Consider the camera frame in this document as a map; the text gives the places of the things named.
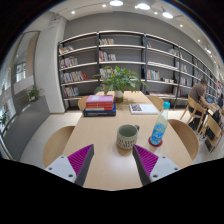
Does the green ceramic mug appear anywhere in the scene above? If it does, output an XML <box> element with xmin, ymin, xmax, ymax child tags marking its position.
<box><xmin>116</xmin><ymin>124</ymin><xmax>140</xmax><ymax>149</ymax></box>

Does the small plant by window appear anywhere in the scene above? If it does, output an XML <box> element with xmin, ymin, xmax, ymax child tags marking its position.
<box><xmin>28</xmin><ymin>85</ymin><xmax>44</xmax><ymax>102</ymax></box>

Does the black backpack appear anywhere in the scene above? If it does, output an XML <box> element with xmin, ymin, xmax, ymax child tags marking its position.
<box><xmin>205</xmin><ymin>111</ymin><xmax>221</xmax><ymax>140</ymax></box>

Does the green potted plant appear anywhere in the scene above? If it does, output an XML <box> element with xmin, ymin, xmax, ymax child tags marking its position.
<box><xmin>94</xmin><ymin>66</ymin><xmax>146</xmax><ymax>103</ymax></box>

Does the clear blue-label water bottle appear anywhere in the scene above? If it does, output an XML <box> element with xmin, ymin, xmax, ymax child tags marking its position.
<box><xmin>151</xmin><ymin>102</ymin><xmax>170</xmax><ymax>144</ymax></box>

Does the dark blue thick book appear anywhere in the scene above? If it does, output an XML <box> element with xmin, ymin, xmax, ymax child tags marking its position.
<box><xmin>83</xmin><ymin>103</ymin><xmax>116</xmax><ymax>117</ymax></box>

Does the wooden chair under man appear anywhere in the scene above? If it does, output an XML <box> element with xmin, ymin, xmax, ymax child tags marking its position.
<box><xmin>181</xmin><ymin>97</ymin><xmax>206</xmax><ymax>132</ymax></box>

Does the wooden chair with bag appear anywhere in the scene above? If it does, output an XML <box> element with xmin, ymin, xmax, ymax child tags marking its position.
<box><xmin>200</xmin><ymin>115</ymin><xmax>222</xmax><ymax>152</ymax></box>

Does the large grey bookshelf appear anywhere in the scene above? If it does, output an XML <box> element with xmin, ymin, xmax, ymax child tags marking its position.
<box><xmin>58</xmin><ymin>30</ymin><xmax>219</xmax><ymax>109</ymax></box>

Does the red round coaster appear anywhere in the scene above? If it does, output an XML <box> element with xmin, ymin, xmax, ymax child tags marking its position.
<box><xmin>148</xmin><ymin>136</ymin><xmax>163</xmax><ymax>147</ymax></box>

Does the red book stack top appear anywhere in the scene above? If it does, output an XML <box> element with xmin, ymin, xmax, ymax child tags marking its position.
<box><xmin>85</xmin><ymin>95</ymin><xmax>113</xmax><ymax>111</ymax></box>

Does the wooden chair far right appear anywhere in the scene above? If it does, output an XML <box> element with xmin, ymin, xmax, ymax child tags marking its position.
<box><xmin>147</xmin><ymin>95</ymin><xmax>164</xmax><ymax>111</ymax></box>

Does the seated man brown shirt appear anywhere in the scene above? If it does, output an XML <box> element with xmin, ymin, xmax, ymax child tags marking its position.
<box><xmin>189</xmin><ymin>79</ymin><xmax>212</xmax><ymax>131</ymax></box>

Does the wooden chair far left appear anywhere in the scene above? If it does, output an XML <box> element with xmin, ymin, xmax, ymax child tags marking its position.
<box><xmin>78</xmin><ymin>96</ymin><xmax>89</xmax><ymax>111</ymax></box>

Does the white magazine on table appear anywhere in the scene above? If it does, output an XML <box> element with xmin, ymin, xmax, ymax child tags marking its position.
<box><xmin>129</xmin><ymin>104</ymin><xmax>158</xmax><ymax>114</ymax></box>

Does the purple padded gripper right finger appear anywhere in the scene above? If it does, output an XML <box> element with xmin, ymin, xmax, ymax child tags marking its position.
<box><xmin>132</xmin><ymin>145</ymin><xmax>179</xmax><ymax>186</ymax></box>

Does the wooden chair near right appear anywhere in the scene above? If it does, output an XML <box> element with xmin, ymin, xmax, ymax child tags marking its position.
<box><xmin>168</xmin><ymin>119</ymin><xmax>199</xmax><ymax>160</ymax></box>

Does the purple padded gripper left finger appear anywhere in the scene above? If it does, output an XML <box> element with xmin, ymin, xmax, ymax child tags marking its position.
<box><xmin>45</xmin><ymin>144</ymin><xmax>94</xmax><ymax>186</ymax></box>

